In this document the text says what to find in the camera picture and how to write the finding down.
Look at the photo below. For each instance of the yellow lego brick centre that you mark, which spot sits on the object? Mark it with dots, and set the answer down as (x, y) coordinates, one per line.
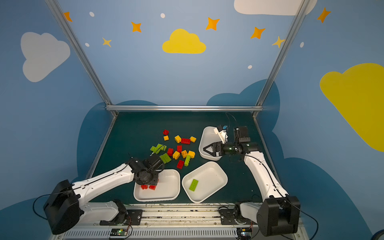
(176, 155)

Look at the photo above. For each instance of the white tray middle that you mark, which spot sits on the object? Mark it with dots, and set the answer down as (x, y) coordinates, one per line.
(211, 179)

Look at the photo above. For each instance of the yellow lego small right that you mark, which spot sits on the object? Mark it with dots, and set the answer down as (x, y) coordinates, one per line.
(193, 139)

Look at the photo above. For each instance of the aluminium frame post left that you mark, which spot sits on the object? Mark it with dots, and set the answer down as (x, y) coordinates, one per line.
(59, 15)

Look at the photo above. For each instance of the aluminium frame post right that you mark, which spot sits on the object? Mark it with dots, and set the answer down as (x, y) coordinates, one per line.
(292, 32)

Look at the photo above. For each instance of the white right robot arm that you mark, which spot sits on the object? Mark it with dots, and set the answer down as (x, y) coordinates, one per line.
(279, 212)

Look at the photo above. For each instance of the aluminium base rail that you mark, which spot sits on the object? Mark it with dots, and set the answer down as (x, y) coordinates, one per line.
(159, 221)

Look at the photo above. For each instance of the white tray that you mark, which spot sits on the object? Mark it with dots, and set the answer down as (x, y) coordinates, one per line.
(211, 179)
(208, 137)
(167, 189)

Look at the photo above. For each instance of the red lego small centre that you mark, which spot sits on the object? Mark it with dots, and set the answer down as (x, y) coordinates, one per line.
(179, 148)

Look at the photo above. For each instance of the red lego brick centre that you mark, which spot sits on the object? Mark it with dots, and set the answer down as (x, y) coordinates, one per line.
(170, 152)

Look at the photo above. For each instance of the green lego brick long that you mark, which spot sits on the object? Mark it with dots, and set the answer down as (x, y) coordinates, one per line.
(193, 185)

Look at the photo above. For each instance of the yellow lego hollow brick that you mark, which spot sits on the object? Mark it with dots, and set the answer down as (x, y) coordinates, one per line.
(184, 154)

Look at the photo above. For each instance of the aluminium frame post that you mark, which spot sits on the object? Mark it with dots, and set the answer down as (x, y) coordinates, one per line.
(292, 32)
(59, 15)

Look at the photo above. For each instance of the controller board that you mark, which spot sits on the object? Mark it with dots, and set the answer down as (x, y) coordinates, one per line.
(118, 233)
(244, 234)

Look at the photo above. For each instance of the red lego brick lower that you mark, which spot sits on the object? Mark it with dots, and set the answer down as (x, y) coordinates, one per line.
(180, 164)

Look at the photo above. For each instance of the green lego large brick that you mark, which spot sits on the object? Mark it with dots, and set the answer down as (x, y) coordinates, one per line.
(165, 158)

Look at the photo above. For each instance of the left controller board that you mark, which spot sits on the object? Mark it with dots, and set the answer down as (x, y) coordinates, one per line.
(118, 233)

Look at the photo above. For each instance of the aluminium frame back crossbar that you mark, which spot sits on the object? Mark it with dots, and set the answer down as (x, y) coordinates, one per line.
(144, 108)

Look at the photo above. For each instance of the yellow lego brick right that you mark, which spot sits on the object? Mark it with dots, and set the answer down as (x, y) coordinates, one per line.
(191, 154)

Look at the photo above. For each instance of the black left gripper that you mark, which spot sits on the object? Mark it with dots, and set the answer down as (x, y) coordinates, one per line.
(149, 181)

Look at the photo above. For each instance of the yellow lego brick upper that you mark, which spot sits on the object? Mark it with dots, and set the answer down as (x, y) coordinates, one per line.
(178, 139)

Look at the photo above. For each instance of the white tray far right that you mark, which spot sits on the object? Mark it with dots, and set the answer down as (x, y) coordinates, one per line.
(208, 137)

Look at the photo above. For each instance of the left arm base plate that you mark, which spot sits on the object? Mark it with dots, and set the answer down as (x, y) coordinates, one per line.
(125, 218)

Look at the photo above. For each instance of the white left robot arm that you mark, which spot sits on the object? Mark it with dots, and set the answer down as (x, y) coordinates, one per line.
(63, 207)

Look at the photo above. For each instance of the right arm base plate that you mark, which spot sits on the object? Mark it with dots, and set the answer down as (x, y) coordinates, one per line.
(232, 217)

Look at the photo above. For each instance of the red lego brick upper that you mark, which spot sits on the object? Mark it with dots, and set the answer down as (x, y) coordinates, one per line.
(185, 141)

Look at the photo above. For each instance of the white tray left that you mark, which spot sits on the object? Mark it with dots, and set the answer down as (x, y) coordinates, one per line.
(167, 189)

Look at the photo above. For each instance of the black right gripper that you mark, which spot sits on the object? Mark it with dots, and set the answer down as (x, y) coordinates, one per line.
(217, 149)

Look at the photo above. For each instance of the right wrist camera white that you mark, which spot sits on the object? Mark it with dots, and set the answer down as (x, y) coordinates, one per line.
(221, 131)

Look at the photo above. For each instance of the right controller board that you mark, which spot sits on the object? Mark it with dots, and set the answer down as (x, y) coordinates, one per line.
(244, 234)

